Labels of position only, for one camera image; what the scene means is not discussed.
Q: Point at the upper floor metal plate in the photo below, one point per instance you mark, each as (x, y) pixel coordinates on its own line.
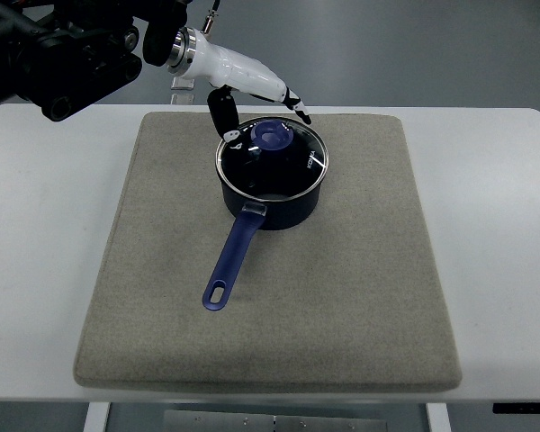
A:
(179, 83)

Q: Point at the right white table leg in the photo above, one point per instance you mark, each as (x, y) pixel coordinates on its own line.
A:
(438, 418)

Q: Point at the grey metal base plate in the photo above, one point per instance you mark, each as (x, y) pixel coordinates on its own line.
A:
(186, 420)

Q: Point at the beige fabric mat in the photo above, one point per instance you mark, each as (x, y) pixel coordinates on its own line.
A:
(347, 301)

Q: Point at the dark blue saucepan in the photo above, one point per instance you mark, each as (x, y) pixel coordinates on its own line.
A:
(250, 216)

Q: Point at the floor metal plate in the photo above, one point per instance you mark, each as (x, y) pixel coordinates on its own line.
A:
(182, 99)
(179, 83)

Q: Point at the white table leg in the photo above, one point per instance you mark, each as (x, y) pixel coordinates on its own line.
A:
(438, 418)
(97, 417)

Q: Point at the lower floor metal plate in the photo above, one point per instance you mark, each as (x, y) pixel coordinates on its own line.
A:
(182, 99)

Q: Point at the glass pot lid blue knob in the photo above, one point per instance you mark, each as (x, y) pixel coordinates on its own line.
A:
(273, 159)

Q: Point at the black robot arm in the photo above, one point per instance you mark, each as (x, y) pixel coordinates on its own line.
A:
(82, 51)

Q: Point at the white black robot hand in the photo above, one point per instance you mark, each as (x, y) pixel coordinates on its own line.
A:
(228, 71)

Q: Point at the black table control panel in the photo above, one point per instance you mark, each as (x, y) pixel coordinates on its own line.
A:
(516, 408)

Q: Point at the left white table leg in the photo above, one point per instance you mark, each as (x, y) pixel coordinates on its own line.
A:
(97, 417)

